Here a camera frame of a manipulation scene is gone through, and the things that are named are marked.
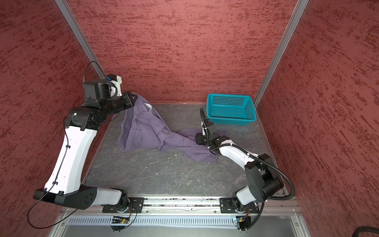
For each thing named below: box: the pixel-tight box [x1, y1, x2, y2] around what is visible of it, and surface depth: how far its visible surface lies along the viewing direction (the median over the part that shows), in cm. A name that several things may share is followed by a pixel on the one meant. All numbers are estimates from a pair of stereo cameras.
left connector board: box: [110, 215, 130, 233], surface depth 73 cm
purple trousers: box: [117, 93, 227, 163], surface depth 80 cm
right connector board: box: [235, 215, 252, 231], surface depth 72 cm
